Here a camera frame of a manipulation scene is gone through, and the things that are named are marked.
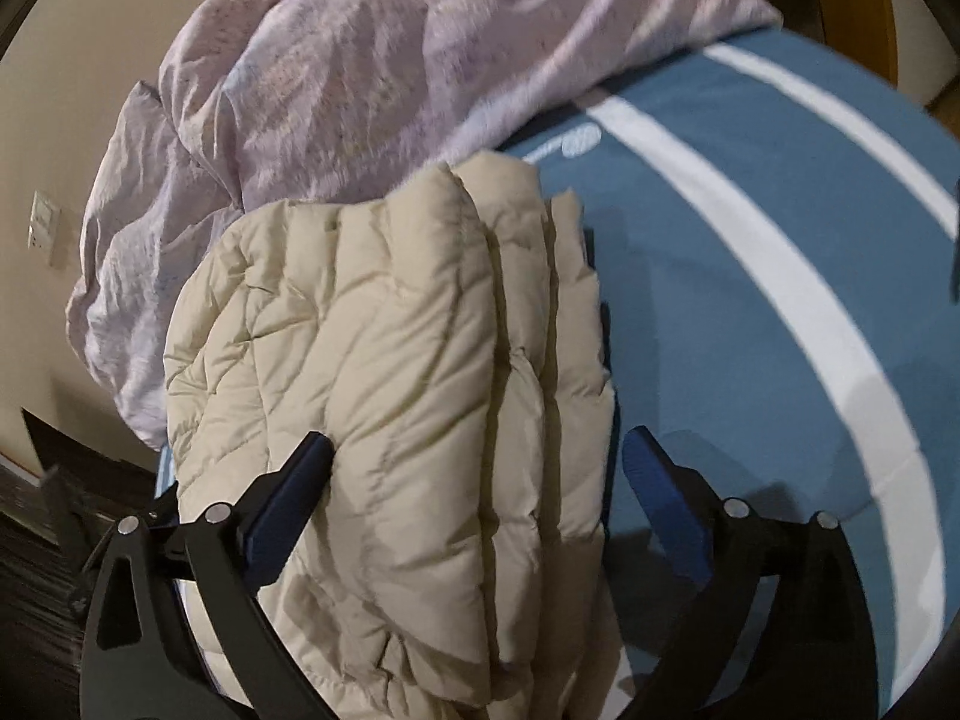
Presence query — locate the lilac floral duvet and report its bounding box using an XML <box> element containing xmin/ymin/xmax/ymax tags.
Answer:
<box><xmin>67</xmin><ymin>0</ymin><xmax>781</xmax><ymax>449</ymax></box>

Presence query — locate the beige quilted puffer jacket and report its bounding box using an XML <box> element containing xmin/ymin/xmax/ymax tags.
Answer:
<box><xmin>164</xmin><ymin>151</ymin><xmax>615</xmax><ymax>718</ymax></box>

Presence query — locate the blue white striped bed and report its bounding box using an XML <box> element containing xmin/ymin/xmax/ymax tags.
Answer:
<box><xmin>496</xmin><ymin>31</ymin><xmax>958</xmax><ymax>718</ymax></box>

